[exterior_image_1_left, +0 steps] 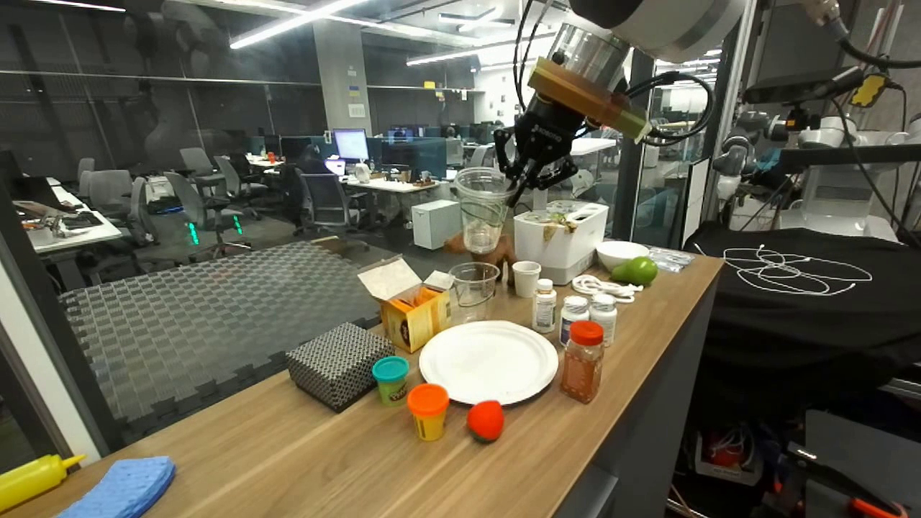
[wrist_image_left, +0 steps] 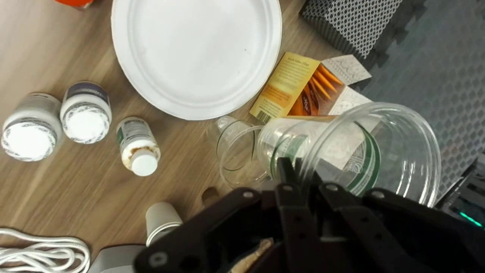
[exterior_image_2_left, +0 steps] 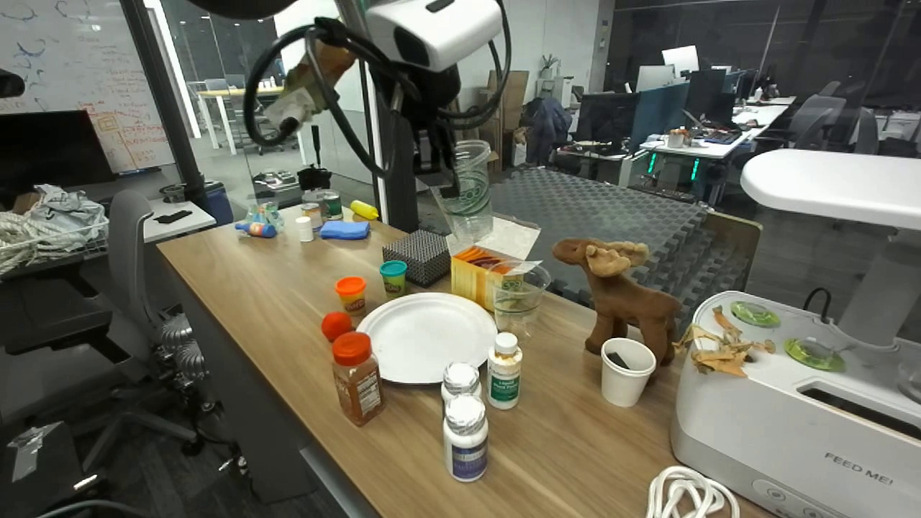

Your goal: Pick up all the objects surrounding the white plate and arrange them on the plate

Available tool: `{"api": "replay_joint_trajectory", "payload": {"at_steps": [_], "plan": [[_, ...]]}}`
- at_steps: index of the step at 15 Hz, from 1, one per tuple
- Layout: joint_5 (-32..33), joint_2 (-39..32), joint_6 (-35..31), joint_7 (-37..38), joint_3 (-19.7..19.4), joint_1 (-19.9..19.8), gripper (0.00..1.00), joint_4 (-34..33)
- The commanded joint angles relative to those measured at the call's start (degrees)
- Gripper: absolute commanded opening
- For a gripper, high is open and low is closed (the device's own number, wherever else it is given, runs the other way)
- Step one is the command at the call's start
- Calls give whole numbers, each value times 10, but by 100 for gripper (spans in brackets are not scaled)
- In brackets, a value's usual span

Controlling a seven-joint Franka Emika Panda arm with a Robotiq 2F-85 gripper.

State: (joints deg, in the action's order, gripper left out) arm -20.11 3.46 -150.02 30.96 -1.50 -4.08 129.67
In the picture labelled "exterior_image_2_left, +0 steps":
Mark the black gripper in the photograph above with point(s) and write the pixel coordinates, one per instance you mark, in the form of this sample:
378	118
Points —
435	110

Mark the clear plastic cup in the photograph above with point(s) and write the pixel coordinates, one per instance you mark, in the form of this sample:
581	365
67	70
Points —
523	304
474	203
474	176

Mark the play-doh can teal lid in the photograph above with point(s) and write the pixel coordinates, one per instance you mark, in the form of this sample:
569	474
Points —
397	277

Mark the play-doh can orange lid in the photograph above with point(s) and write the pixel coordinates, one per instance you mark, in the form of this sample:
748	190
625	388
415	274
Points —
352	291

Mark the white pill bottle green label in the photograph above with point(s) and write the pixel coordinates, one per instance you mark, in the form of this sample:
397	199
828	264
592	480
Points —
504	375

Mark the white paper plate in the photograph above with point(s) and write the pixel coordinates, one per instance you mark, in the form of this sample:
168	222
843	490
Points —
427	339

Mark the black metal pole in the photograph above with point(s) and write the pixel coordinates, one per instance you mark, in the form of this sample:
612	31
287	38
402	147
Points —
397	190
163	95

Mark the yellow banana toy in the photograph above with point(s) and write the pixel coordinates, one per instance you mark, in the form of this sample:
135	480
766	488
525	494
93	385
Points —
365	211

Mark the grey rectangular block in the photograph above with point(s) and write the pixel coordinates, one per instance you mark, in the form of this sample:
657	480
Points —
418	257

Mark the brown cardboard box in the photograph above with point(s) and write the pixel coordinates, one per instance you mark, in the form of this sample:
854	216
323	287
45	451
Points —
509	106

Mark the blue sponge cloth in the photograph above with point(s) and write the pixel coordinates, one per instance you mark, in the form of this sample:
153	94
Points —
343	232

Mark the dark green can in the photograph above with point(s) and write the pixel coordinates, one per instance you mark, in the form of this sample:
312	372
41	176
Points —
333	206

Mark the small white bottle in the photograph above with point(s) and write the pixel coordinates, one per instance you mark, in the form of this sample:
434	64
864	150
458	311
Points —
303	232

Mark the grey hexagon foam mat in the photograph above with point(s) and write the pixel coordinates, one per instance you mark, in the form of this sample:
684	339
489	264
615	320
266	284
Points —
595	206

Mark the small blue red object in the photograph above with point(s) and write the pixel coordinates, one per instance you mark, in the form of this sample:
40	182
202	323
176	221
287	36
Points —
258	228

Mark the white pill bottle blue label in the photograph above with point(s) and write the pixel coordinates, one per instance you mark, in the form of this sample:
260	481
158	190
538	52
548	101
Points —
463	379
468	442

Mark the brown moose plush toy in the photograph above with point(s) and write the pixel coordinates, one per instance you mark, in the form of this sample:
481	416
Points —
628	304

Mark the spice jar orange lid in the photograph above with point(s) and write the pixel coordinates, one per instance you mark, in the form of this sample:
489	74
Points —
358	385

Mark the white office desk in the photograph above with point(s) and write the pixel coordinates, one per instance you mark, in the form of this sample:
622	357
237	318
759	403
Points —
700	146

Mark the white paper cup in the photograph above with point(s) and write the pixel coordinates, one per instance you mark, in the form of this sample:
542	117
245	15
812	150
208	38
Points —
625	375

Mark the grey office chair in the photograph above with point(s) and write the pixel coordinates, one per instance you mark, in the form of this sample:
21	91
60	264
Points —
135	268

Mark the dried brown plant bits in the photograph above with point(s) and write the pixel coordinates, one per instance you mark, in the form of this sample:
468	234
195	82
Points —
722	350

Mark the crumpled grey cloth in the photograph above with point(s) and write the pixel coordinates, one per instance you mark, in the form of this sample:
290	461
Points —
60	216

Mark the white hydroponic planter appliance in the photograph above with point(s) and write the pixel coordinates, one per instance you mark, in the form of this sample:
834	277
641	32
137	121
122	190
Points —
766	422

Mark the olive brown wrist camera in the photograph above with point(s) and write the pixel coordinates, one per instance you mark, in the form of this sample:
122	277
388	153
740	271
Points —
320	82

